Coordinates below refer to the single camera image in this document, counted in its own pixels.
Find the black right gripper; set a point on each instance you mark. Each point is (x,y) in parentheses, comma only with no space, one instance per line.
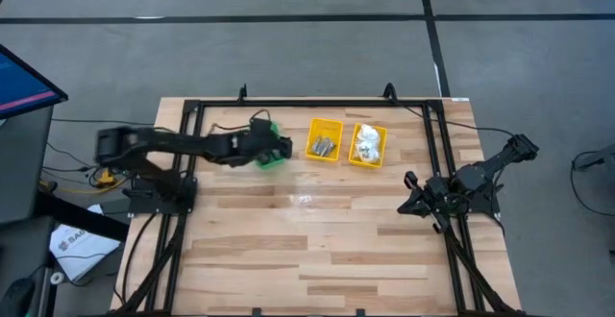
(435,197)

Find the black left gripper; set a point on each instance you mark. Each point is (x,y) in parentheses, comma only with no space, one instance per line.
(254,146)

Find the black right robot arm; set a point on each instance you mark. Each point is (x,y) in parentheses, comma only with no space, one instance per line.
(485,168)

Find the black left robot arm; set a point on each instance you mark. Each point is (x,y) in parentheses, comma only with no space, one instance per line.
(168,141)

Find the green plastic basket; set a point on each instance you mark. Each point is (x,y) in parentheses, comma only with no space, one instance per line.
(266,165)

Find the yellow plastic basket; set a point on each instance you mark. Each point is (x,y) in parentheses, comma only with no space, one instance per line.
(383,139)
(327,127)

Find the black bar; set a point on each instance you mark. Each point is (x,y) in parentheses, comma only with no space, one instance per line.
(81,216)

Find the white paper booklet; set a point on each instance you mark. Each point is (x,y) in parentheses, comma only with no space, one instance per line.
(81,250)

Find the white tape roll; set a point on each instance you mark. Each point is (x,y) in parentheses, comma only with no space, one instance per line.
(53,278)

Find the blue screen monitor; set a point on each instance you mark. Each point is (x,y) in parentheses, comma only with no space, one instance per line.
(24,81)

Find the black aluminium frame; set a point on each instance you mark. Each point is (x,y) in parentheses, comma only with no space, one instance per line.
(312,103)

